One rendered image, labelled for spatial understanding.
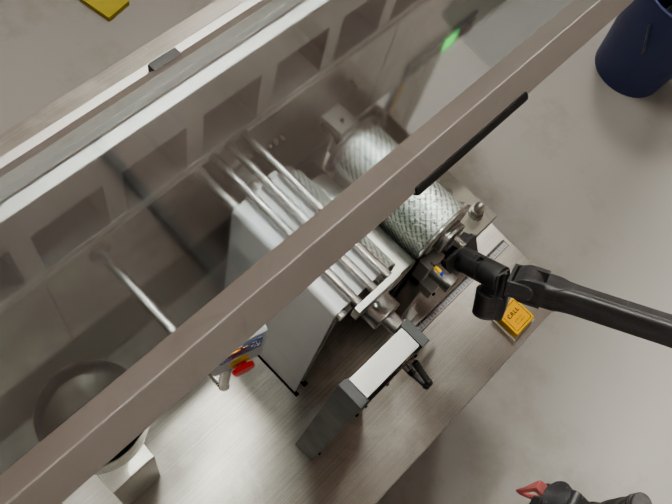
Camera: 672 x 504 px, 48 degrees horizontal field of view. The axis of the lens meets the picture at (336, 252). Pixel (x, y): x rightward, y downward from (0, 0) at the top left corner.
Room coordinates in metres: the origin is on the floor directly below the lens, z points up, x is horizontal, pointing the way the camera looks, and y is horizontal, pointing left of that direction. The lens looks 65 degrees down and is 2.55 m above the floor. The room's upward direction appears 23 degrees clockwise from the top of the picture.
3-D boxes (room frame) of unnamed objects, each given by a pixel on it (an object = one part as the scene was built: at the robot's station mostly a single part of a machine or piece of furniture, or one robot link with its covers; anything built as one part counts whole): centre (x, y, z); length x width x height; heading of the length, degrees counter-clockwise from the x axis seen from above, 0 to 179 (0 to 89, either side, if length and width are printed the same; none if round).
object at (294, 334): (0.51, 0.10, 1.17); 0.34 x 0.05 x 0.54; 66
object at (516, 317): (0.80, -0.46, 0.91); 0.07 x 0.07 x 0.02; 66
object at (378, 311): (0.51, -0.10, 1.34); 0.06 x 0.06 x 0.06; 66
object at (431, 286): (0.70, -0.20, 1.05); 0.06 x 0.05 x 0.31; 66
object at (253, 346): (0.26, 0.07, 1.66); 0.07 x 0.07 x 0.10; 51
